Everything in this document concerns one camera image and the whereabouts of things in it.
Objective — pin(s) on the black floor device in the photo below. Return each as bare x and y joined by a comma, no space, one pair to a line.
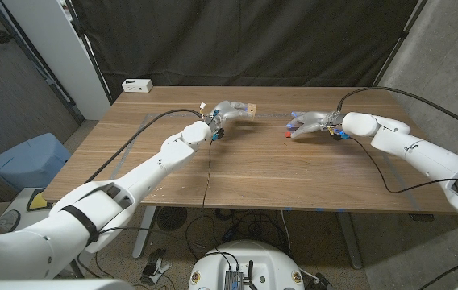
322,282

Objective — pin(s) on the white power strip box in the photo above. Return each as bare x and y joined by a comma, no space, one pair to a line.
136,85

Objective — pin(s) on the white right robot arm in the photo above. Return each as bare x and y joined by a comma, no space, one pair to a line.
414,149

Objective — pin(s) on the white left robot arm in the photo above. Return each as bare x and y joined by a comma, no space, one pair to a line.
144,177

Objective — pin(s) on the grey tape outline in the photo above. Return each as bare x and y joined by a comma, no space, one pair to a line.
273,115

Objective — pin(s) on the black backdrop stand pole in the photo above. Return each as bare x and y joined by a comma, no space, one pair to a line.
90,56
398,40

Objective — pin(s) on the small wooden block with holes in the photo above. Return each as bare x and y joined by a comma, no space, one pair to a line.
252,111

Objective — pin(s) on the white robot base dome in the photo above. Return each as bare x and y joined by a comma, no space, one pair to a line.
261,258

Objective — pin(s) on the round black floor fan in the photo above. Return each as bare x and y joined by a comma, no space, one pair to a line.
171,218

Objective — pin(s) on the blue plastic bin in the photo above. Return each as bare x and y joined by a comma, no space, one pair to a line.
31,161

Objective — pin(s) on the dark grey door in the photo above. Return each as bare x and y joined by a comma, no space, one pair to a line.
7,92

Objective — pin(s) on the grey table leg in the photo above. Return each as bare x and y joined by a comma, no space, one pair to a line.
350,241

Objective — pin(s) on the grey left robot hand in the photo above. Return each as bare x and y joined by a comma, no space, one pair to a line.
227,112

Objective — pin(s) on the black backdrop curtain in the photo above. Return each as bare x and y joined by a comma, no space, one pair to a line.
245,40

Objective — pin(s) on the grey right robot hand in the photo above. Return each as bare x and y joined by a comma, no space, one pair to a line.
317,121

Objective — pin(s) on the red-headed screw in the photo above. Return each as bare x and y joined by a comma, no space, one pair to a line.
288,135

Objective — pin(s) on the black and white floor gadget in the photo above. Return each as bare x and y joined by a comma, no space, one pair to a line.
154,266

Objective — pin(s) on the white column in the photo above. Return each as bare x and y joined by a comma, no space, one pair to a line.
63,52

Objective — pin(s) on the white table leg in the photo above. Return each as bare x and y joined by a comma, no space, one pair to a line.
142,241

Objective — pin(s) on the white robot torso edge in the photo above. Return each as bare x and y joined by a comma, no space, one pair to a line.
51,285

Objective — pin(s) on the grey electronics box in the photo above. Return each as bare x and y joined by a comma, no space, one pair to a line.
234,280

